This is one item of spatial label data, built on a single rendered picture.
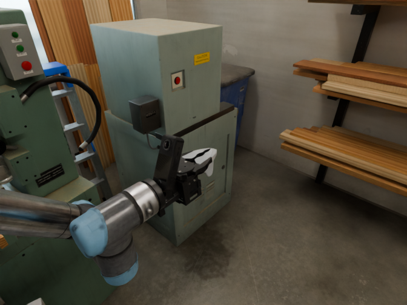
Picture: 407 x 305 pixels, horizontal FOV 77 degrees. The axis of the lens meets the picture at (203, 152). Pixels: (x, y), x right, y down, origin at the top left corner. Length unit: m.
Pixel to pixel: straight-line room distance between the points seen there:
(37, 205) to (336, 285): 1.78
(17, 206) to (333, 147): 1.85
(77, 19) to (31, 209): 2.23
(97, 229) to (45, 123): 0.80
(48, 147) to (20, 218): 0.73
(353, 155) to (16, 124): 1.87
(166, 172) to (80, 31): 2.23
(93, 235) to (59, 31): 2.21
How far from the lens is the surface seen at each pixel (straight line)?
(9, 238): 1.12
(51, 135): 1.25
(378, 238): 2.41
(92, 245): 0.48
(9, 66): 1.07
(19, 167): 1.13
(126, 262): 0.56
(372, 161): 2.00
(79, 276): 1.58
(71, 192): 1.31
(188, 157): 0.61
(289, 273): 1.94
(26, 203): 0.56
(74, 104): 2.04
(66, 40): 2.57
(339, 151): 2.02
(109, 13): 2.80
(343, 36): 2.29
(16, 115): 1.08
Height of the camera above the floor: 1.58
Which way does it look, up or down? 33 degrees down
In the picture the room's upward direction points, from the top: straight up
